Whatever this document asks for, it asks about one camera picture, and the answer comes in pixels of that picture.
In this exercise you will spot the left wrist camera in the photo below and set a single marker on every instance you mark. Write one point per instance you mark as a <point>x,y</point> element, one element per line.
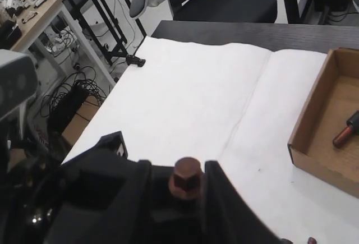
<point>14,84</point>

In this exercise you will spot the grey round stool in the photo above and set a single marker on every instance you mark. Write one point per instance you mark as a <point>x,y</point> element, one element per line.
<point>140,1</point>

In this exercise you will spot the black sleeve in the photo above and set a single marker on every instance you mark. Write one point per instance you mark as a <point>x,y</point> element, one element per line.
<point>354,120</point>

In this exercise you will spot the wooden desk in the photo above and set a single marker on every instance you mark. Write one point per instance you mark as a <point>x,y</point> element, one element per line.
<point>39,19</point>

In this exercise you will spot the black metal frame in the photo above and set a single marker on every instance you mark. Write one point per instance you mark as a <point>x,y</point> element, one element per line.
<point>92,14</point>

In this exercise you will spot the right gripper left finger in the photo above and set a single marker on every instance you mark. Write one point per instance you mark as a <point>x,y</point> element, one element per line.
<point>146,188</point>

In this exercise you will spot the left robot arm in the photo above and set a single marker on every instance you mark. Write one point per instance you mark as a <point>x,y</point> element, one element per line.
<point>25,188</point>

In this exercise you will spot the small black table clamp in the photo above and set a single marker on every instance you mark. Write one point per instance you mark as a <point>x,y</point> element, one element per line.
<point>136,60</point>

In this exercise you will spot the open cardboard box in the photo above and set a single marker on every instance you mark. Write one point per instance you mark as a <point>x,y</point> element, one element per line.
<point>322,131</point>

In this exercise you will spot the brown cardboard box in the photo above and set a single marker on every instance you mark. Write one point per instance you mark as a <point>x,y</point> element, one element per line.
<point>81,120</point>

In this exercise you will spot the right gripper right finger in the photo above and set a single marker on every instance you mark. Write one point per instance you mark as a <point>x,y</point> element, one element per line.
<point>224,216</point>

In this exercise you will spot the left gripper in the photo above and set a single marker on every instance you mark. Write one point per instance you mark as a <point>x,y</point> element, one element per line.
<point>95,176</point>

